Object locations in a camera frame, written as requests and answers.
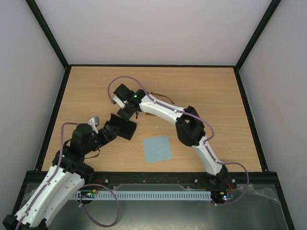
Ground black aluminium frame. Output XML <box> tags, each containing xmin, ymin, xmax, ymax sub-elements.
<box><xmin>13</xmin><ymin>0</ymin><xmax>295</xmax><ymax>230</ymax></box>

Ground black glasses case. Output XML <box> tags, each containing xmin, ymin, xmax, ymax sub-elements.
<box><xmin>105</xmin><ymin>114</ymin><xmax>137</xmax><ymax>140</ymax></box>

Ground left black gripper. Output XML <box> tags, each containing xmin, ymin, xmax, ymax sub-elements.
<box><xmin>83</xmin><ymin>125</ymin><xmax>121</xmax><ymax>154</ymax></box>

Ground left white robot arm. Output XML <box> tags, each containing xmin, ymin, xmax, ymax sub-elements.
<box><xmin>3</xmin><ymin>123</ymin><xmax>118</xmax><ymax>230</ymax></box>

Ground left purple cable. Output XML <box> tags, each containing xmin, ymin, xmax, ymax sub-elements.
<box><xmin>14</xmin><ymin>122</ymin><xmax>119</xmax><ymax>230</ymax></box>

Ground white slotted cable duct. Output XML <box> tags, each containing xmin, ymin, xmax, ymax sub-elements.
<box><xmin>70</xmin><ymin>191</ymin><xmax>212</xmax><ymax>201</ymax></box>

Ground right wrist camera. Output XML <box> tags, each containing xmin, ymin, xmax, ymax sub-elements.
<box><xmin>111</xmin><ymin>95</ymin><xmax>127</xmax><ymax>109</ymax></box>

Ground brown tortoiseshell sunglasses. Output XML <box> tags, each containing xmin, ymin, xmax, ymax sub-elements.
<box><xmin>145</xmin><ymin>92</ymin><xmax>175</xmax><ymax>118</ymax></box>

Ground blue cleaning cloth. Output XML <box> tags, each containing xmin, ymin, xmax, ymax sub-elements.
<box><xmin>142</xmin><ymin>136</ymin><xmax>173</xmax><ymax>163</ymax></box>

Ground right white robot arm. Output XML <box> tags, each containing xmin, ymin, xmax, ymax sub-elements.
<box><xmin>111</xmin><ymin>84</ymin><xmax>228</xmax><ymax>188</ymax></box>

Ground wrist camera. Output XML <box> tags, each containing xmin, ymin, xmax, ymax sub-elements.
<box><xmin>88</xmin><ymin>116</ymin><xmax>100</xmax><ymax>133</ymax></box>
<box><xmin>111</xmin><ymin>95</ymin><xmax>127</xmax><ymax>109</ymax></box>

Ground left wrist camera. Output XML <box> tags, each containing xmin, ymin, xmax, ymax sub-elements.
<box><xmin>88</xmin><ymin>116</ymin><xmax>100</xmax><ymax>133</ymax></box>

